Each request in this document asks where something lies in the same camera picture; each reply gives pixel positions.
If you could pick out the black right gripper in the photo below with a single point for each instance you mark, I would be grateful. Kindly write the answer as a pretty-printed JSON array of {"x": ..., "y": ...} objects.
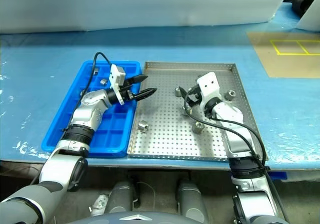
[{"x": 194, "y": 95}]

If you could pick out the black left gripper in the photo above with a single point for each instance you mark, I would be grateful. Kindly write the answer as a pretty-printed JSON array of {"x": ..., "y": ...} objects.
[{"x": 128, "y": 93}]

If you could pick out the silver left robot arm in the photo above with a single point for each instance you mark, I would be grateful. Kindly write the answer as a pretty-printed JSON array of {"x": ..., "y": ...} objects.
[{"x": 87, "y": 114}]

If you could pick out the blue plastic compartment tray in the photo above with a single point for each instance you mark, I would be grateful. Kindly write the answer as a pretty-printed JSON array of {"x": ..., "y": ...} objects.
[{"x": 117, "y": 124}]

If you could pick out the perforated metal tray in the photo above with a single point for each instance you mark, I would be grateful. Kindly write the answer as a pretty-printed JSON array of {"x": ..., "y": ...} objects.
[{"x": 162, "y": 109}]

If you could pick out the white foam board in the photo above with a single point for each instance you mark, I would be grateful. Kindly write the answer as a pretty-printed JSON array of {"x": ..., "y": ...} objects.
[{"x": 125, "y": 4}]

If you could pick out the grey rounded robot leg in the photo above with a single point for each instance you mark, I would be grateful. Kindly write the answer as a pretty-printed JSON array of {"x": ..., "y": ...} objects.
[
  {"x": 121, "y": 199},
  {"x": 190, "y": 199}
]

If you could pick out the brown cardboard sheet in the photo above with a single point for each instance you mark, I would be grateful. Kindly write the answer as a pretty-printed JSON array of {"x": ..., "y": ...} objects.
[{"x": 287, "y": 64}]

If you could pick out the blue bin under table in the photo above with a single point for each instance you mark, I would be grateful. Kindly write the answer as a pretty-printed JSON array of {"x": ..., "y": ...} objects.
[{"x": 277, "y": 176}]

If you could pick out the white crumpled floor object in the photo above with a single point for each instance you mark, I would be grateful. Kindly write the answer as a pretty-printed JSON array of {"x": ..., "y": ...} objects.
[{"x": 100, "y": 204}]

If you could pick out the dark grey robot chest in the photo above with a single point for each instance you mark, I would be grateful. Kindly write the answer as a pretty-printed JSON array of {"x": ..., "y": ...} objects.
[{"x": 112, "y": 220}]

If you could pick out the white slanted panel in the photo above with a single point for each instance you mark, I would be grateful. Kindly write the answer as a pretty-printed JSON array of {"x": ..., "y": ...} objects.
[{"x": 310, "y": 17}]

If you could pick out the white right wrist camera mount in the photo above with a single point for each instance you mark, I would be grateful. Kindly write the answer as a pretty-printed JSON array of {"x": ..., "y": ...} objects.
[{"x": 208, "y": 86}]

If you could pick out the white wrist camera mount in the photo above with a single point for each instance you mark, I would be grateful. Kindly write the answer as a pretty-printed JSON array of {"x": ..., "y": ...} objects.
[
  {"x": 208, "y": 86},
  {"x": 113, "y": 78}
]

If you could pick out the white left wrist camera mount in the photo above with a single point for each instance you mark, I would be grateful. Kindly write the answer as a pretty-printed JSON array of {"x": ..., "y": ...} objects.
[{"x": 113, "y": 78}]

